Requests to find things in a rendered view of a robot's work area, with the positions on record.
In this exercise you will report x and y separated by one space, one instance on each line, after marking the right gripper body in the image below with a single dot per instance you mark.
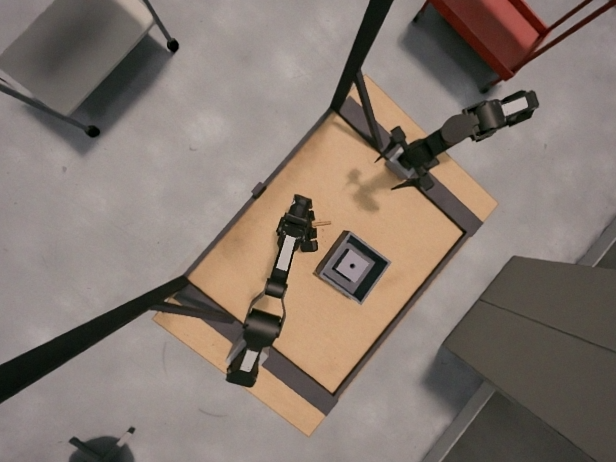
307 245

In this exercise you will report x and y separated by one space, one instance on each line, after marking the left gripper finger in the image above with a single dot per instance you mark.
408 183
390 146

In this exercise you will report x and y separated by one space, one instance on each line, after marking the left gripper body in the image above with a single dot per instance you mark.
397 135

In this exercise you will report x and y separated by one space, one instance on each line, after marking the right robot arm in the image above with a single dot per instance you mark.
261 328

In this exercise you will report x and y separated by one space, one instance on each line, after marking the white square plate with round hole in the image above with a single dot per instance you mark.
358 265

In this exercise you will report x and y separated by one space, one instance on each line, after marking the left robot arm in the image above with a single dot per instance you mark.
491 115

